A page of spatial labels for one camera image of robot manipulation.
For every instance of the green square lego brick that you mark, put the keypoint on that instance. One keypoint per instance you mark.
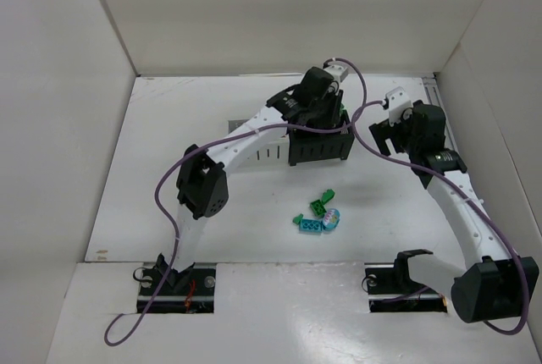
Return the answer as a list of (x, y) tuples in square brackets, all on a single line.
[(318, 208)]

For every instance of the cyan printed round lego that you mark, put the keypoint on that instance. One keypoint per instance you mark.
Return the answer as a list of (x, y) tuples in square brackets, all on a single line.
[(330, 220)]

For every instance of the white double container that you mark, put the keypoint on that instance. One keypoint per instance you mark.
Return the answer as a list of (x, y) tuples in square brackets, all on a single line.
[(260, 150)]

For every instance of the black double container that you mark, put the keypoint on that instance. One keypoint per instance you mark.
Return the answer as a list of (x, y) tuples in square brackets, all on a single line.
[(305, 147)]

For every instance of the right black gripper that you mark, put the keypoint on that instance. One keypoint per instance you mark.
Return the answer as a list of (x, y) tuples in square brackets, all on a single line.
[(384, 135)]

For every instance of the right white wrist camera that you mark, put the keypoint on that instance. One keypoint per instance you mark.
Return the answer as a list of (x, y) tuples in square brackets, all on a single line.
[(399, 106)]

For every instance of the small green lego piece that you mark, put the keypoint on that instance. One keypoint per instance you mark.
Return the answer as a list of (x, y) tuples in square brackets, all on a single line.
[(297, 219)]

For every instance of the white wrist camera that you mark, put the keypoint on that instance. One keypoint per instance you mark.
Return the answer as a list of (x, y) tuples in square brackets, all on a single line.
[(338, 72), (399, 106)]

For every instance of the cyan flat lego brick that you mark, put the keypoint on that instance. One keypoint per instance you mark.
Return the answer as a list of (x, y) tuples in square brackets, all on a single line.
[(311, 226)]

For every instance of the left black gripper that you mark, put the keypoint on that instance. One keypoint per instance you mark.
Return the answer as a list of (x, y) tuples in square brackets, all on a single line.
[(331, 107)]

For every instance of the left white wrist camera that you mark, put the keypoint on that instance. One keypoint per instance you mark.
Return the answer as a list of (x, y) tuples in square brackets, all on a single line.
[(338, 72)]

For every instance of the green and blue lego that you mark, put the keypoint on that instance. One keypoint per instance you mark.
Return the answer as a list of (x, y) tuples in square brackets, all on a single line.
[(344, 110)]

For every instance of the aluminium rail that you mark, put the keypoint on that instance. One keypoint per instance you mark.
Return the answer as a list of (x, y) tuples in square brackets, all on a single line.
[(432, 90)]

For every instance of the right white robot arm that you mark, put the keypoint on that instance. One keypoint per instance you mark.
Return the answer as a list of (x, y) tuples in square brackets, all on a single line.
[(494, 282)]

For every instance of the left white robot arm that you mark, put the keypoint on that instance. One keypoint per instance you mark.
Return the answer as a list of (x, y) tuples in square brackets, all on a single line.
[(202, 185)]

